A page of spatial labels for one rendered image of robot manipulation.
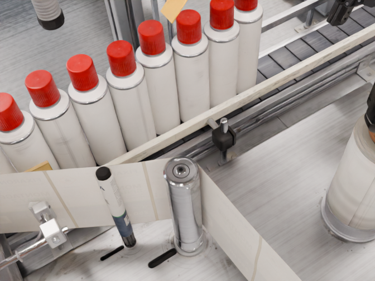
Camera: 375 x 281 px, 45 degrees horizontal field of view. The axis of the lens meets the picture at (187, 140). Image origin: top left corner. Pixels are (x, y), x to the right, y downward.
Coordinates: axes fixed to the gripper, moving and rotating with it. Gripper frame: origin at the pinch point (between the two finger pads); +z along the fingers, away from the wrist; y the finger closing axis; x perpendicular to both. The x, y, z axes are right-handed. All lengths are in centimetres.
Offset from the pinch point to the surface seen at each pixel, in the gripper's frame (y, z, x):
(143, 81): 2.7, 4.9, -40.0
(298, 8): -3.4, 0.5, -6.8
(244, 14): 0.7, -2.3, -23.8
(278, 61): -1.4, 9.9, -8.5
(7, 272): 13, 22, -61
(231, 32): 2.7, -1.0, -27.1
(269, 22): -3.4, 2.7, -12.6
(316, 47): -0.4, 7.1, -1.0
